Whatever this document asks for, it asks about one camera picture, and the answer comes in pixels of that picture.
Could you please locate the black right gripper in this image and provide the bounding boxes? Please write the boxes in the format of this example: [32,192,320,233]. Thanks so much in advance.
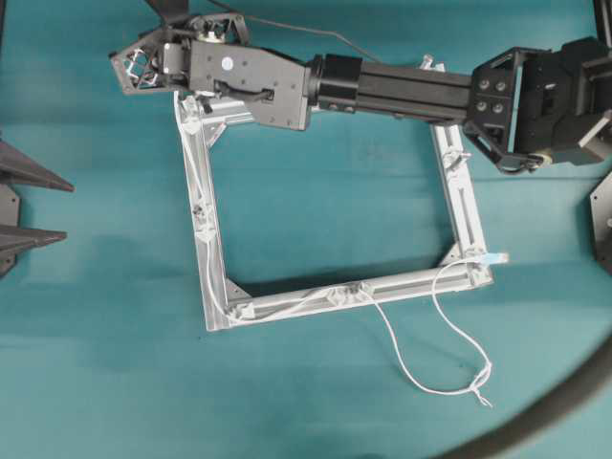
[109,0,249,95]

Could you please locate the white thin cable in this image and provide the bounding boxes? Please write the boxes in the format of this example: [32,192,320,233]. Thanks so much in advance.
[181,102,511,409]

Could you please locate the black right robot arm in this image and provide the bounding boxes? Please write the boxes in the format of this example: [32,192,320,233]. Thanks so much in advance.
[109,1,611,175]

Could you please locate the aluminium rectangular pin frame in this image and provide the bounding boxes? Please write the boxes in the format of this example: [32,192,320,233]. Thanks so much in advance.
[173,94,492,332]

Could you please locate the black vertical frame post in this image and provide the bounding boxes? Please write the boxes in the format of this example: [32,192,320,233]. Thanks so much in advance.
[593,0,612,48]

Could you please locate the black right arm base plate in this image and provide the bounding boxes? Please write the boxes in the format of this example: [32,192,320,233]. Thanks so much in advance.
[589,173,612,274]

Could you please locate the black corrugated hose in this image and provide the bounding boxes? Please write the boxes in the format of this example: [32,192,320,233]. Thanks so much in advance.
[442,313,612,459]

